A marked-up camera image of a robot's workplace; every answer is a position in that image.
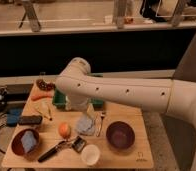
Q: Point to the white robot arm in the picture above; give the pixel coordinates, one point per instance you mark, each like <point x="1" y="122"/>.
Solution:
<point x="173" y="97"/>

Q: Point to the purple bowl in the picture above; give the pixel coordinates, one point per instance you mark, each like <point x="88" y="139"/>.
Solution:
<point x="120" y="135"/>

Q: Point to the blue sponge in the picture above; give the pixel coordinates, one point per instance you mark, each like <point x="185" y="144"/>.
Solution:
<point x="28" y="141"/>

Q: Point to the red bowl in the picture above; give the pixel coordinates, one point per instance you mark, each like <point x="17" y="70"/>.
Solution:
<point x="17" y="147"/>

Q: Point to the silver fork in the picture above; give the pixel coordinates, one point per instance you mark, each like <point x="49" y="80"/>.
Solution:
<point x="102" y="116"/>

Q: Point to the green plastic tray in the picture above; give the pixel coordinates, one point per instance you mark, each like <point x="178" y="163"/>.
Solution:
<point x="68" y="102"/>

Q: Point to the light blue cloth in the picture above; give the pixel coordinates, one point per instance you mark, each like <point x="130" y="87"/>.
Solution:
<point x="86" y="125"/>

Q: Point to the bunch of dark grapes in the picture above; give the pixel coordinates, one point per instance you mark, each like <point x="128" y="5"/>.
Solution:
<point x="44" y="86"/>

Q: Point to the orange fruit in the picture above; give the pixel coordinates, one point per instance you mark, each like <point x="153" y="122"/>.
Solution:
<point x="64" y="130"/>

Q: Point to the yellow banana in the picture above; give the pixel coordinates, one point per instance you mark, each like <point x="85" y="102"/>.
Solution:
<point x="43" y="109"/>

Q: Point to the orange carrot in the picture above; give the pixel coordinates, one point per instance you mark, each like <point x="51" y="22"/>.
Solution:
<point x="38" y="97"/>

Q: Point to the white cup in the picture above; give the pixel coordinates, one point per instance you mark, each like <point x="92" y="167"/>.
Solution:
<point x="90" y="155"/>

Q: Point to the black rectangular block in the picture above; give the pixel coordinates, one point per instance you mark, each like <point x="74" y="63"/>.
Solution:
<point x="30" y="120"/>

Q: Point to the blue box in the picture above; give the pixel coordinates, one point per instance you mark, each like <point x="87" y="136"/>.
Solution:
<point x="13" y="116"/>

